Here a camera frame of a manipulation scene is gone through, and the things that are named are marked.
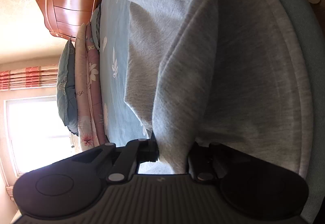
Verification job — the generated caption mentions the grey sweatpants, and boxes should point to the grey sweatpants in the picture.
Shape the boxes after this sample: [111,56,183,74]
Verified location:
[125,0,313,177]

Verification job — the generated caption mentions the blue floral bed sheet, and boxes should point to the blue floral bed sheet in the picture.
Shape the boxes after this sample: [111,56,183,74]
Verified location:
[100,0,324,223]

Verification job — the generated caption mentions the pink floral folded quilt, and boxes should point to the pink floral folded quilt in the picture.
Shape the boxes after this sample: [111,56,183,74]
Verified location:
[75,23,106,151]

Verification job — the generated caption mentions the right striped curtain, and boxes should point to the right striped curtain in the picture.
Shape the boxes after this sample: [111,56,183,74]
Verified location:
[0,64,58,91]

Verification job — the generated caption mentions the window with white frame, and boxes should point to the window with white frame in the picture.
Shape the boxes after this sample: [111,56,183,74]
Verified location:
[5,96,80,176]

